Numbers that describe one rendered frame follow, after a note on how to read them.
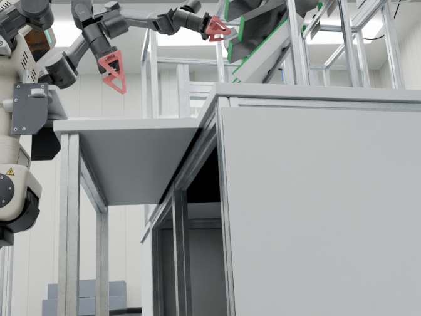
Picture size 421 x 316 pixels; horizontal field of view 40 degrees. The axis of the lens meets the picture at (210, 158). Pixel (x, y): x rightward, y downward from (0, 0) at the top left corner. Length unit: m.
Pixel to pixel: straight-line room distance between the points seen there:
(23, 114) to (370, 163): 0.98
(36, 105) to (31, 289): 8.45
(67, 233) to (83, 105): 9.31
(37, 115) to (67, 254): 0.47
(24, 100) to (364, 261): 1.05
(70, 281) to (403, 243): 0.79
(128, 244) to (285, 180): 8.75
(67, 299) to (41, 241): 8.73
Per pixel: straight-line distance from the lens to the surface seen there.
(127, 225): 10.04
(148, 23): 2.12
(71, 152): 1.53
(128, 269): 9.93
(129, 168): 1.87
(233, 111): 1.31
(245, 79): 1.66
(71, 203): 1.49
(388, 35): 3.36
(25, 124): 1.74
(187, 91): 3.31
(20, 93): 1.78
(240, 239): 1.24
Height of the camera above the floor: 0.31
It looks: 17 degrees up
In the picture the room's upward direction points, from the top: 3 degrees counter-clockwise
